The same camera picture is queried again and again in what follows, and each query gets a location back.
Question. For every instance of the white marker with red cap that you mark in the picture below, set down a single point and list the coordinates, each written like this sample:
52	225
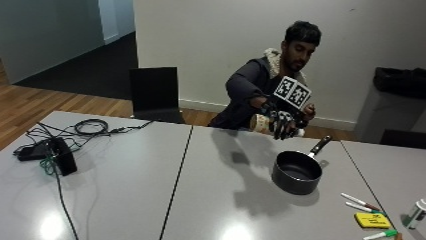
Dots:
358	201

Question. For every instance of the white marker with green cap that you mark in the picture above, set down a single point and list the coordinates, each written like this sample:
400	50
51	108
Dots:
380	234
361	207

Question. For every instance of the yellow sponge eraser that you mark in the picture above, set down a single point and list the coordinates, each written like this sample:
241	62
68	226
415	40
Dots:
372	220

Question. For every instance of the the person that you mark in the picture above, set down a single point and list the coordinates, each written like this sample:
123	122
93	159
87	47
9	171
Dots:
248	83

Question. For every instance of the beige patterned cylinder container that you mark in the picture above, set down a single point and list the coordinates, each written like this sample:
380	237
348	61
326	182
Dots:
260	123

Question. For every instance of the white plastic bottle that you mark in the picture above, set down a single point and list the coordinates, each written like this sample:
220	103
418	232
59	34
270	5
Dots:
418	213

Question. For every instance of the white cube with black markers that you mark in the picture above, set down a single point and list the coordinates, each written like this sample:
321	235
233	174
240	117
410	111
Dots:
292	92

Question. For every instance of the black upright device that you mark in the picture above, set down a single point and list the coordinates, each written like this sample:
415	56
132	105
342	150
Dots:
64	156

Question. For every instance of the black bin bag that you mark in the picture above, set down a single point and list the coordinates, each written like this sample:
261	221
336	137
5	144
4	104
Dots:
400	81

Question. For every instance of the black chair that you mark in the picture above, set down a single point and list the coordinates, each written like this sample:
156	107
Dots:
153	91

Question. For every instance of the grey bin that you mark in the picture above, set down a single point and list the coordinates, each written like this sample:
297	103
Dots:
386	113

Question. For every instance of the dark chair backrest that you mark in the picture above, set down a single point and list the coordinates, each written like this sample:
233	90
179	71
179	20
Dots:
403	138

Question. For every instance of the flat black box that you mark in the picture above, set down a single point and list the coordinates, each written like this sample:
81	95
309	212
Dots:
32	152

